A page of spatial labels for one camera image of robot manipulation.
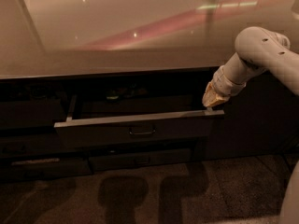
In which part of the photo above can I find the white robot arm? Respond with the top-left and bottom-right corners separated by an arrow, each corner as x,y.
202,27 -> 299,107

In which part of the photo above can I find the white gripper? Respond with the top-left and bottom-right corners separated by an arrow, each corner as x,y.
202,65 -> 246,107

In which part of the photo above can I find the dark drawer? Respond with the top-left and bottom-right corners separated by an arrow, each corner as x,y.
0,158 -> 92,182
0,99 -> 65,130
0,133 -> 63,159
89,148 -> 192,171
55,95 -> 224,148

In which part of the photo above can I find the green snack bag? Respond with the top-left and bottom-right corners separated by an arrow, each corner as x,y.
106,91 -> 120,102

